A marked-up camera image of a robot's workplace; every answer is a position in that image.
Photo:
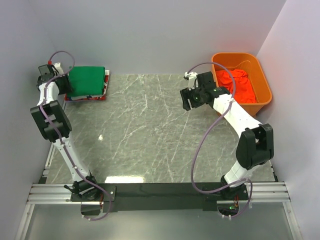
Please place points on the black base beam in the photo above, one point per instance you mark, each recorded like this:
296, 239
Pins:
161, 196

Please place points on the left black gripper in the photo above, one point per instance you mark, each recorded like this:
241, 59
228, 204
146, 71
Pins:
66, 85

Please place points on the orange plastic basket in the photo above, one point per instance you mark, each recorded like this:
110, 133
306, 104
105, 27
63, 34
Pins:
250, 64

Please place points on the green t shirt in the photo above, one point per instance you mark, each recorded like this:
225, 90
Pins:
86, 81

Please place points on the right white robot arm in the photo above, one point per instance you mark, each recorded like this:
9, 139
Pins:
255, 140

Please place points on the folded blue t shirt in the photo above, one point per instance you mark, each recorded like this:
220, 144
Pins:
85, 98

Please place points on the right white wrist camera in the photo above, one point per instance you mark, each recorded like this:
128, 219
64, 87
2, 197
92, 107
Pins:
192, 80

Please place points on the orange t shirt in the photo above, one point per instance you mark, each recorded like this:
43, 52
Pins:
244, 93

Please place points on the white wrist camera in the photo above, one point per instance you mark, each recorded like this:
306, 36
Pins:
192, 80
57, 68

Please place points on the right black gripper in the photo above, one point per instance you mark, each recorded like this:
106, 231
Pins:
186, 99

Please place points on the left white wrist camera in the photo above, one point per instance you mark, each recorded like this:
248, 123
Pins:
57, 68

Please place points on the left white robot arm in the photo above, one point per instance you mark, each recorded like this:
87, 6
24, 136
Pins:
55, 127

